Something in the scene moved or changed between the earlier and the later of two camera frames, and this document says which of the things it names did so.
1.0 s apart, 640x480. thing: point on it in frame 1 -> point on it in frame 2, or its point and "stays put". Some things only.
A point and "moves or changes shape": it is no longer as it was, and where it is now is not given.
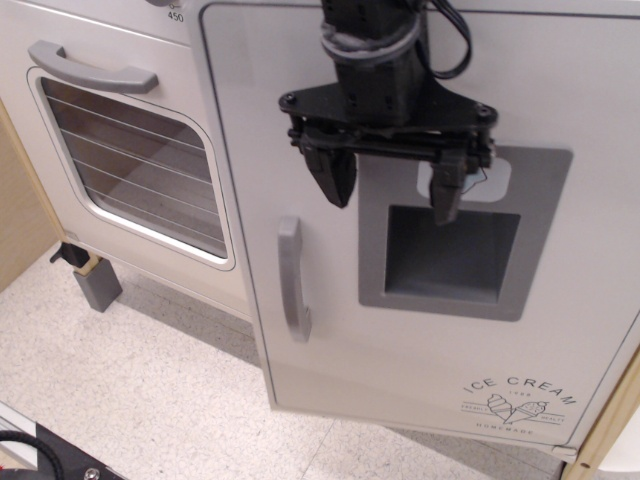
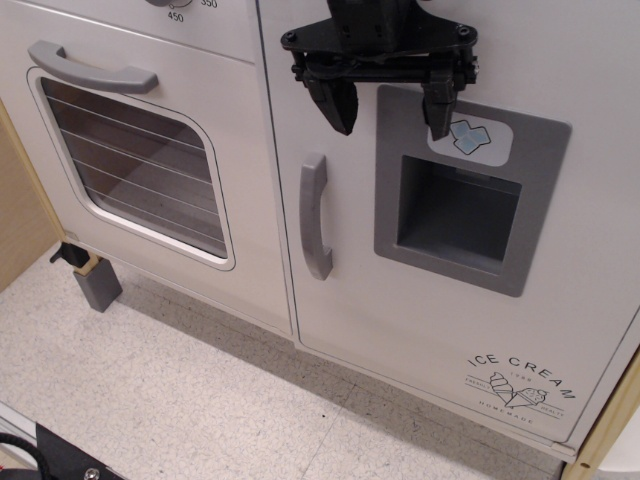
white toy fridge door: [506, 323] moves or changes shape
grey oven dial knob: [161, 3] stays put
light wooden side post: [623, 402] stays put
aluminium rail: [13, 420] stays put
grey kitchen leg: [100, 285] stays put
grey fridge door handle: [292, 276] -> [312, 188]
